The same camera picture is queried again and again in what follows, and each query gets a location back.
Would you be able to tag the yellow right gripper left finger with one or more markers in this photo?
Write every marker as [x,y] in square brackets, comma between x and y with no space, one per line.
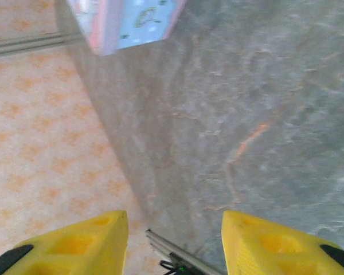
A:
[74,252]

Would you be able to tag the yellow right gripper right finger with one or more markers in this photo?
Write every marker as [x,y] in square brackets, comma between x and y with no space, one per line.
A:
[275,252]

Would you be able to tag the blue pink cartoon tin box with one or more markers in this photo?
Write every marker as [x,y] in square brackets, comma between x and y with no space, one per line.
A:
[137,23]

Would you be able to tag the narrow aluminium frame rail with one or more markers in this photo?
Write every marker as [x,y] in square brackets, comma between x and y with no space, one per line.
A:
[162,240]

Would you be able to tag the aluminium corner post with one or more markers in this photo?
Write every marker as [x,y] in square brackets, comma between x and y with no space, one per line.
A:
[23,44]

